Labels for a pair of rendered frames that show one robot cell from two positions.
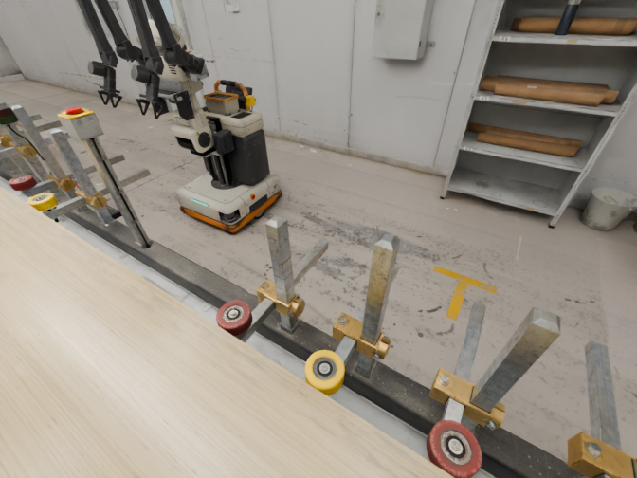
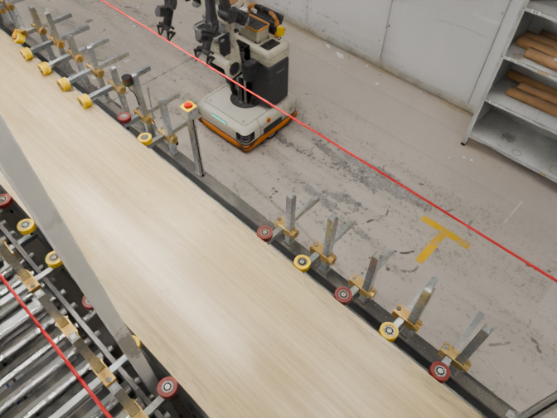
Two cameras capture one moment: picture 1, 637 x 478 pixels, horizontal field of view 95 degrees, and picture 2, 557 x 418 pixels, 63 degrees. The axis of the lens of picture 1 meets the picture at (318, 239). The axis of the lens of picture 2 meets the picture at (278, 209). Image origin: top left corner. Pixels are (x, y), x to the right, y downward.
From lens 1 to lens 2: 1.55 m
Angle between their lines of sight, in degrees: 13
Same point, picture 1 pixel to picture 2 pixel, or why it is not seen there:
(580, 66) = not seen: outside the picture
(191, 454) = (249, 279)
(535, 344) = (374, 263)
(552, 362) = (482, 307)
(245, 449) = (268, 281)
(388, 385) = (333, 279)
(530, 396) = (452, 324)
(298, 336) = (293, 249)
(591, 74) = not seen: outside the picture
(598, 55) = not seen: outside the picture
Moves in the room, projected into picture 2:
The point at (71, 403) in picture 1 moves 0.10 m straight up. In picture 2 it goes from (203, 255) to (201, 243)
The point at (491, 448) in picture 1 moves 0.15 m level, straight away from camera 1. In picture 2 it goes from (370, 311) to (399, 303)
